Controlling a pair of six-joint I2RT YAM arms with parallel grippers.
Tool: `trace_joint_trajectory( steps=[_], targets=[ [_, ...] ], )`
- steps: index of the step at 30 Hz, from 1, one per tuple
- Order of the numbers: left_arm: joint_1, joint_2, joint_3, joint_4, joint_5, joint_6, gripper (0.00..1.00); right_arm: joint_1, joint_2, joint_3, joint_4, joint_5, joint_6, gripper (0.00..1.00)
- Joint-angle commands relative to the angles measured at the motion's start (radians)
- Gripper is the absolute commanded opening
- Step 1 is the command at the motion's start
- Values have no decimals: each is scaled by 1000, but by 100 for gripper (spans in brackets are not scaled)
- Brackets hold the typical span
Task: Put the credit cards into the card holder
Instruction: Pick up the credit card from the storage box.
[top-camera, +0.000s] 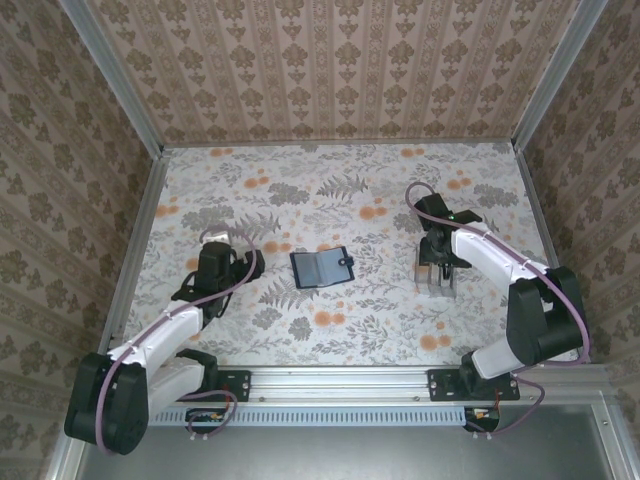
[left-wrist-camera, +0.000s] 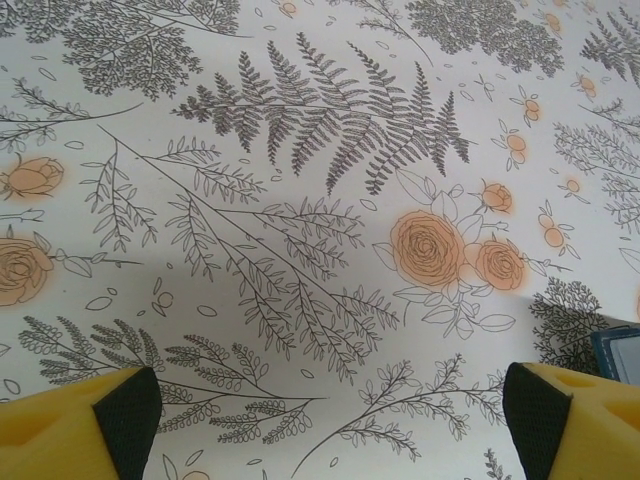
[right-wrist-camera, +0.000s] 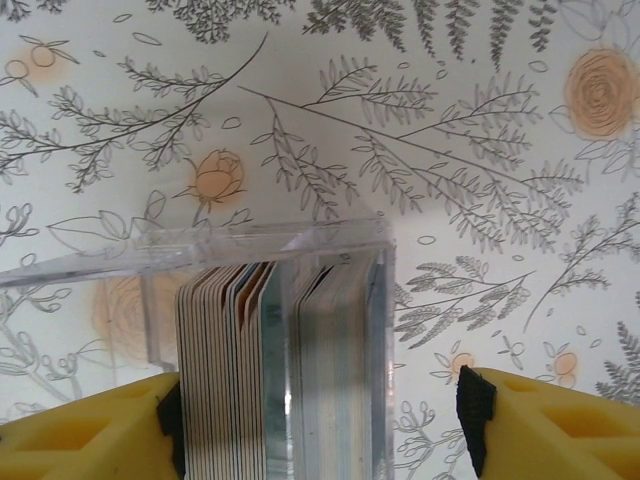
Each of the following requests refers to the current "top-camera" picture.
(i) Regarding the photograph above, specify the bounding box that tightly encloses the aluminium rear rail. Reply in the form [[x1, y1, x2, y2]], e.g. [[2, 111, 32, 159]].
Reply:
[[162, 138, 519, 151]]

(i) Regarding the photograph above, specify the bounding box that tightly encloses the white slotted cable duct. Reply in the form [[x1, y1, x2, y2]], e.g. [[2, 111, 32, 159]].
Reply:
[[148, 408, 474, 428]]

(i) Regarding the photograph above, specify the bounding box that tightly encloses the aluminium base beam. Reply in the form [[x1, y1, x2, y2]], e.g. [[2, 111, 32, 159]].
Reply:
[[214, 363, 609, 404]]

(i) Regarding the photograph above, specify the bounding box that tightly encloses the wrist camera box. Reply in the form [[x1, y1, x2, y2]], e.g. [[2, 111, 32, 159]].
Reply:
[[417, 193, 451, 224], [198, 228, 237, 274]]

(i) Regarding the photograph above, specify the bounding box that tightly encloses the small circuit board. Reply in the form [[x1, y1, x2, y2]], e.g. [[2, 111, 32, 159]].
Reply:
[[464, 405, 502, 433], [185, 407, 227, 432]]

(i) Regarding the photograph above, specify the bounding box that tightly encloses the floral patterned tablecloth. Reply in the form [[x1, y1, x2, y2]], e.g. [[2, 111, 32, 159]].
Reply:
[[122, 144, 584, 369]]

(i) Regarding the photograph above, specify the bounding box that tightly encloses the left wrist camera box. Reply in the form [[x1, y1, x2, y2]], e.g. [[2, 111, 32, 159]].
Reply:
[[198, 228, 237, 274]]

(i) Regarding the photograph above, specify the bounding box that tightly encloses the aluminium frame post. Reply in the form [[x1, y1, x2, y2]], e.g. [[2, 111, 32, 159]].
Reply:
[[62, 0, 167, 154], [510, 0, 617, 151]]

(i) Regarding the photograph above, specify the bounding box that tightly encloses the aluminium side rail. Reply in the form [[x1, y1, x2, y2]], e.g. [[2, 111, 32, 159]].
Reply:
[[101, 147, 169, 352], [514, 142, 592, 364]]

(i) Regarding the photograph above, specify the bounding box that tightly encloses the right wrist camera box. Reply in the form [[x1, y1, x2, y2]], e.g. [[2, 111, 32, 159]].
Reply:
[[417, 193, 451, 224]]

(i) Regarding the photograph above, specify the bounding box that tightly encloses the dark blue card holder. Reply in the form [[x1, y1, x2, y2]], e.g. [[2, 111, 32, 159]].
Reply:
[[289, 246, 357, 290]]

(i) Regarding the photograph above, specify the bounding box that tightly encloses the grey metal sheet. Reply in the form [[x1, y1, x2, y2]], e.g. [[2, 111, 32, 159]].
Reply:
[[78, 404, 610, 480]]

